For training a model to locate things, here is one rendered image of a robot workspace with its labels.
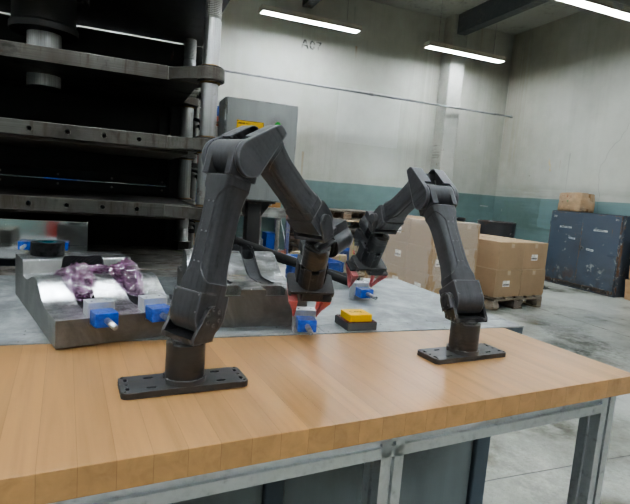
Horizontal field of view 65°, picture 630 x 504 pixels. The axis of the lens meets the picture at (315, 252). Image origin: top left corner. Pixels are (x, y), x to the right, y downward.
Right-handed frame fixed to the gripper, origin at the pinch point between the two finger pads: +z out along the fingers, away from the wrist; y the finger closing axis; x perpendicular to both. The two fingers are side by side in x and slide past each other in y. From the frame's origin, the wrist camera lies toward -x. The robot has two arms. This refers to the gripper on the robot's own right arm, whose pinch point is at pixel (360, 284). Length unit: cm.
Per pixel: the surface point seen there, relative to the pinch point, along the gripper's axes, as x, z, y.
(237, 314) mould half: 24, -12, 46
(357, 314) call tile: 28.1, -15.1, 17.3
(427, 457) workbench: 47, 24, -11
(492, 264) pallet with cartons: -223, 170, -309
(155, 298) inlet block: 25, -18, 65
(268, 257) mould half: -5.7, -5.5, 30.2
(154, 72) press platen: -83, -28, 60
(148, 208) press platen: -56, 13, 61
